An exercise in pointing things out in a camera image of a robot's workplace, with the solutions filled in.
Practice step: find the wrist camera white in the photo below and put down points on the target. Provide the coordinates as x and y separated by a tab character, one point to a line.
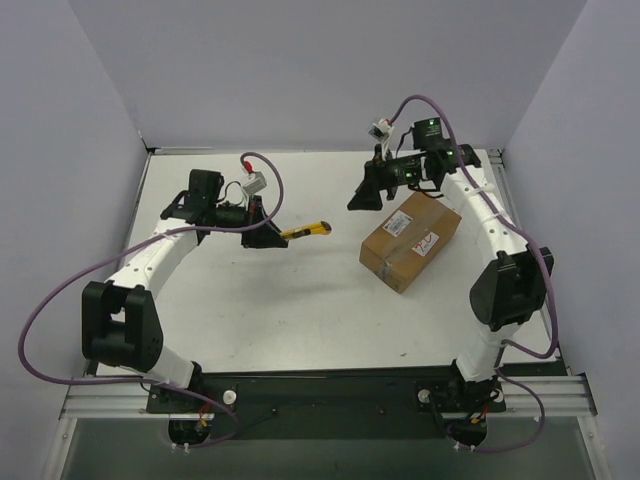
381	130
253	183

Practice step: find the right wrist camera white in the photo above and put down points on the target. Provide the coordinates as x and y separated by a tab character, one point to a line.
381	130

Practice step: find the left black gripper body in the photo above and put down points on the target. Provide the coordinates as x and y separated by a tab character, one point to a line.
255	220

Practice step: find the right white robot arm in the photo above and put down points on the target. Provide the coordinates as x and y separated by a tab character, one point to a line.
449	186

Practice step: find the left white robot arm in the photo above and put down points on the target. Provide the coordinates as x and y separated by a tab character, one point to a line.
120	322

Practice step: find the yellow utility knife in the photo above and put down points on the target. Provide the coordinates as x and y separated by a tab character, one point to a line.
317	228

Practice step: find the aluminium front rail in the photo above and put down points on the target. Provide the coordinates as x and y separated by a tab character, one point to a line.
385	394

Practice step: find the brown cardboard express box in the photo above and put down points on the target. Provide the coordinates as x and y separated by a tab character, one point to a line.
402	246

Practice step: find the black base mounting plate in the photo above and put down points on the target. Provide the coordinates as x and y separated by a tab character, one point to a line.
290	425

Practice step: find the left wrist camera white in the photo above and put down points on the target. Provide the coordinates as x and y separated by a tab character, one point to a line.
253	183

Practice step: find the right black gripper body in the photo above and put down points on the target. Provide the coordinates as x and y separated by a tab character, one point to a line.
378	175

